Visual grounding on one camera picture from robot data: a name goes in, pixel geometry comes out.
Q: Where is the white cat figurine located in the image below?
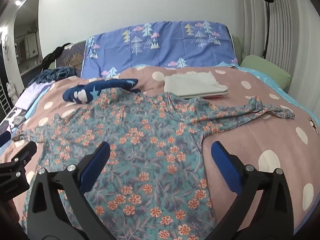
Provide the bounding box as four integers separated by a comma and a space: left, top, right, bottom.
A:
6, 80, 17, 98

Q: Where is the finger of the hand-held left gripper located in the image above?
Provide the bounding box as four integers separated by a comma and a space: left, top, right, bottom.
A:
11, 141, 38, 166
0, 129, 12, 147

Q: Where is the teal floral shirt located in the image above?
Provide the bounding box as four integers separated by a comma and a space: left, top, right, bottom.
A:
11, 92, 295, 240

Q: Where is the lavender cloth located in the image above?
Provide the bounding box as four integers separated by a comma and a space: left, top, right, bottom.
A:
15, 81, 55, 110

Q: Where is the light blue star sheet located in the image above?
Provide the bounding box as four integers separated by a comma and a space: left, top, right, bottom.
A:
220, 62, 320, 130

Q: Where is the brown printed pillow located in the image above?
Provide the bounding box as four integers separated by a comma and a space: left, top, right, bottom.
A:
54, 40, 87, 77

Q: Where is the pink polka dot blanket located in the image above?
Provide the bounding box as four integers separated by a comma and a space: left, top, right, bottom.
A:
0, 65, 320, 240

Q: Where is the blue tree print sheet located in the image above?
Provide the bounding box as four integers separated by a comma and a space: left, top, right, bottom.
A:
81, 21, 239, 78

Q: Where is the green pillow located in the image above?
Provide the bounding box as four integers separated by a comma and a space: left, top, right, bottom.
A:
240, 54, 292, 90

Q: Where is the dark blue knit blanket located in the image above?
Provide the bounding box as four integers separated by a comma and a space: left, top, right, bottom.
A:
27, 67, 75, 87

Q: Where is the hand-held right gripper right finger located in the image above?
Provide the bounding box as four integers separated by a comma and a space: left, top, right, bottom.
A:
200, 141, 294, 240

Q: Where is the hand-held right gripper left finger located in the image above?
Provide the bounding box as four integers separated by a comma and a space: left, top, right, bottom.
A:
26, 141, 118, 240

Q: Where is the navy star print garment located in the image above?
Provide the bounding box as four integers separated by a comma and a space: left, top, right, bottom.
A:
62, 78, 142, 104

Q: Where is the white pleated curtain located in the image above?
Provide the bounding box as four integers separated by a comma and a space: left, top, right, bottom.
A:
235, 0, 320, 120

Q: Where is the folded white garment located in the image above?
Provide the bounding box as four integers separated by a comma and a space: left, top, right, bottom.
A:
164, 71, 229, 99

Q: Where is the grey printed cloth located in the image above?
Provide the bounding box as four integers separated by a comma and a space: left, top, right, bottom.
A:
6, 106, 28, 133

